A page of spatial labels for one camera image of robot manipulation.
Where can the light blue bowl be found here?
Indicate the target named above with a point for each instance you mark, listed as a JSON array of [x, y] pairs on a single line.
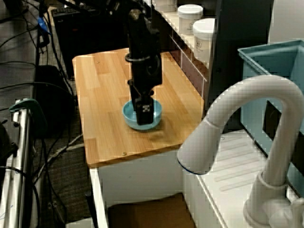
[[156, 116]]

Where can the wide black upright panel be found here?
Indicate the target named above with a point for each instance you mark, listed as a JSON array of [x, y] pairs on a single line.
[[237, 35]]

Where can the black floor case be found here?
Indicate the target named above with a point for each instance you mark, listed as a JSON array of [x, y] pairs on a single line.
[[54, 107]]

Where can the cream shelf ledge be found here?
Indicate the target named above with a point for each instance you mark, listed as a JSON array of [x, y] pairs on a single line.
[[175, 21]]

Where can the white lidded jar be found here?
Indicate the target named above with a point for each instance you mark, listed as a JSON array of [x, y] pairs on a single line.
[[204, 40], [187, 19]]

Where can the black bulky object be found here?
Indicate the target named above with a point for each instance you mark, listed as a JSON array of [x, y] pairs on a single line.
[[7, 142]]

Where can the narrow black upright panel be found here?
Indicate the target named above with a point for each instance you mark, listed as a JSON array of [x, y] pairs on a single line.
[[166, 40]]

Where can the white toy sink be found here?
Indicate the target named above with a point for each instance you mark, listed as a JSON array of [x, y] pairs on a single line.
[[237, 161]]

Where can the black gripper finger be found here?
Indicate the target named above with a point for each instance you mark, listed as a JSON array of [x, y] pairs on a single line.
[[145, 114], [133, 92]]

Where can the black computer case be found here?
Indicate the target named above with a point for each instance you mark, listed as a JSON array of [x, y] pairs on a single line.
[[83, 42]]

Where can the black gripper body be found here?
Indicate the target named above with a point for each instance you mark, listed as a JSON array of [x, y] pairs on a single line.
[[147, 73]]

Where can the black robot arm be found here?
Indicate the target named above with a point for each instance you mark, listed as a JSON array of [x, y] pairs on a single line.
[[140, 35]]

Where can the silver aluminium frame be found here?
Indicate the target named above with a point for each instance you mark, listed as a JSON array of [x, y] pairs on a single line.
[[22, 154]]

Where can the teal plastic bin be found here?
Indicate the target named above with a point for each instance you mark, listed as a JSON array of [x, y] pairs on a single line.
[[266, 64]]

